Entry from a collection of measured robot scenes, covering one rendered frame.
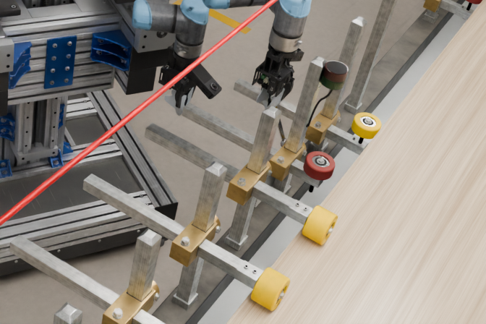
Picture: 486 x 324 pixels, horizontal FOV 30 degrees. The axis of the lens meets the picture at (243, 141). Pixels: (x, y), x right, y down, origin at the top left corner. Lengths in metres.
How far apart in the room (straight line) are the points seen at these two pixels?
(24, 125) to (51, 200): 0.30
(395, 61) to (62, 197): 1.25
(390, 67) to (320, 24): 1.50
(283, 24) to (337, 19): 2.62
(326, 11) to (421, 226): 2.61
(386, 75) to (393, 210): 0.92
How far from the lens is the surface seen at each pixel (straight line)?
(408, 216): 2.33
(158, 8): 2.35
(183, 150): 2.23
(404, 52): 3.32
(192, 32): 2.36
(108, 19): 2.66
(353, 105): 2.92
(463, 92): 2.85
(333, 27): 4.69
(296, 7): 2.12
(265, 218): 2.48
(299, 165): 2.42
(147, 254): 1.77
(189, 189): 3.53
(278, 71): 2.22
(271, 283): 1.95
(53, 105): 2.95
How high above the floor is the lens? 2.42
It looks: 39 degrees down
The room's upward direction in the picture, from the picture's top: 15 degrees clockwise
